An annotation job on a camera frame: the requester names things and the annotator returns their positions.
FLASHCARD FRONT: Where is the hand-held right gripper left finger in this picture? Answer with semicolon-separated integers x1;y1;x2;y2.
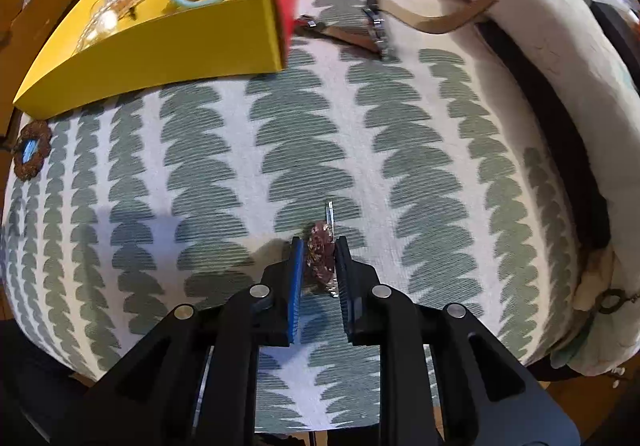
65;236;307;446

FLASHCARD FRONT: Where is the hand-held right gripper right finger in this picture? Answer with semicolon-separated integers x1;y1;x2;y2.
334;236;582;446

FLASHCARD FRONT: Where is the brown glitter hair clip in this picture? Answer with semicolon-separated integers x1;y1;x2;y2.
306;200;340;297

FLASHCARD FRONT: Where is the yellow cardboard box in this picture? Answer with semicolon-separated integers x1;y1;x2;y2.
12;0;311;119

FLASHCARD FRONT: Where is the clear pearl hair claw clip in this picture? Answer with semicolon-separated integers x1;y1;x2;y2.
75;0;151;54

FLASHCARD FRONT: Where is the green leaf patterned tablecloth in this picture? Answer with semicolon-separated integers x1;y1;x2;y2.
0;0;593;432

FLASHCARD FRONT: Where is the brown triangular hair clip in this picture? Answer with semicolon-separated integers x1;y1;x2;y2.
320;23;382;53

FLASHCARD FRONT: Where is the pale floral quilt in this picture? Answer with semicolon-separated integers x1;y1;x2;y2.
405;0;640;377

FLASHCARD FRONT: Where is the silver link bracelet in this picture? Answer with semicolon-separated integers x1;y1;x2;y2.
362;0;398;63

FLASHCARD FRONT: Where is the bronze ring ornament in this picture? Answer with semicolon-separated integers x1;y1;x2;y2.
599;290;640;315

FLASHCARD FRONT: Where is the brown leather strap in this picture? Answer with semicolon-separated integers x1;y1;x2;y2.
377;0;503;34

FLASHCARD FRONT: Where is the brown seed bead bracelet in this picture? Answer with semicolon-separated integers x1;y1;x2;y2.
12;121;53;177

